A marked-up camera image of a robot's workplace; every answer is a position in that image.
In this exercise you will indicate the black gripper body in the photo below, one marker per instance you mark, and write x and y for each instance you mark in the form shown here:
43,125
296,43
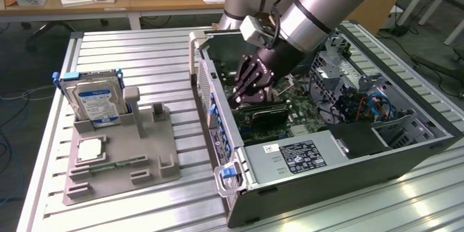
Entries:
283,61

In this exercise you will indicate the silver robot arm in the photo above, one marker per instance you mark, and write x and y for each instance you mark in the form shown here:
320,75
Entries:
319,6

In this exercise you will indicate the installed labelled RAM stick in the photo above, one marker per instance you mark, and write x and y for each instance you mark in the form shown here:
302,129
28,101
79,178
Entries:
279,106

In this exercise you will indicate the metal socket cover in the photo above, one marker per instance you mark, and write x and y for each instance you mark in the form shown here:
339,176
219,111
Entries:
290,85

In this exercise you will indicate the green motherboard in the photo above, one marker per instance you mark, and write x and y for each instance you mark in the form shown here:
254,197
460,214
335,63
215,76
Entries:
304,115

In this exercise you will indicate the silver chipset heatsink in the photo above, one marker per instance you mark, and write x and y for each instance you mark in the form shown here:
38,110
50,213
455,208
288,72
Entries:
300,130

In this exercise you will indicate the grey power supply unit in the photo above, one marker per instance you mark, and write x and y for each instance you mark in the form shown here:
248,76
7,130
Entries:
290,158

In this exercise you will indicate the wooden cabinet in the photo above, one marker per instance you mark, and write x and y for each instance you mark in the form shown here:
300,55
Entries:
384,14

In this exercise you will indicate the black power adapter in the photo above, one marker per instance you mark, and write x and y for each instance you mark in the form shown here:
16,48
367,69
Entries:
399,31

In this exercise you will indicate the wooden desk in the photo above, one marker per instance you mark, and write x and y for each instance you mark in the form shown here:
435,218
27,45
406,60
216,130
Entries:
163,1

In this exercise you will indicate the open grey PC case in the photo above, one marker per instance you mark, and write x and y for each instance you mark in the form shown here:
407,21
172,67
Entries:
326,188

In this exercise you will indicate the grey parts rack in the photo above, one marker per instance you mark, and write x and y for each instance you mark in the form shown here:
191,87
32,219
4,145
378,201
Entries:
144,161

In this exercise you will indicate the grey metal disk bay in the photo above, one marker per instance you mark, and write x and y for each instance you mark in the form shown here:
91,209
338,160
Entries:
406,134

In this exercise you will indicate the black stand foot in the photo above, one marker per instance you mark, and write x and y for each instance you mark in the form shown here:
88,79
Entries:
435,66

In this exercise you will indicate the hard disk with blue caddy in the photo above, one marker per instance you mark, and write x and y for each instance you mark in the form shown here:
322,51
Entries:
96,104

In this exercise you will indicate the green RAM stick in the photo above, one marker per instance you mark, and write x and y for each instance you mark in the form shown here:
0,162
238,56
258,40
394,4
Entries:
108,166

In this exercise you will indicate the silver CPU chip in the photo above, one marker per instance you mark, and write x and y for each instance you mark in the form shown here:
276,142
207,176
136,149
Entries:
90,150

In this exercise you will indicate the black chair base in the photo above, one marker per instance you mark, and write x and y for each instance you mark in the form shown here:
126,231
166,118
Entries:
51,29

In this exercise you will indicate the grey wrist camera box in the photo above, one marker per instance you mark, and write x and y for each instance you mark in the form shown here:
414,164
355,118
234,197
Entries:
254,29

